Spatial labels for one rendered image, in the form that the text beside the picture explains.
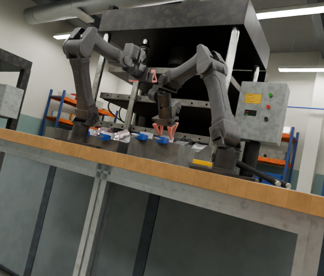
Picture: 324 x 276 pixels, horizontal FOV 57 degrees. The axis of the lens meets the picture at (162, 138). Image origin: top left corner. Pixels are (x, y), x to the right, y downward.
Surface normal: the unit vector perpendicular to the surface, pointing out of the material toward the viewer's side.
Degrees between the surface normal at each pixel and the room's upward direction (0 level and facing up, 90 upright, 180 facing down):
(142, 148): 90
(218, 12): 90
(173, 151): 90
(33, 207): 90
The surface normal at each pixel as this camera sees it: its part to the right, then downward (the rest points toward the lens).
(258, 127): -0.48, -0.18
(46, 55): 0.81, 0.13
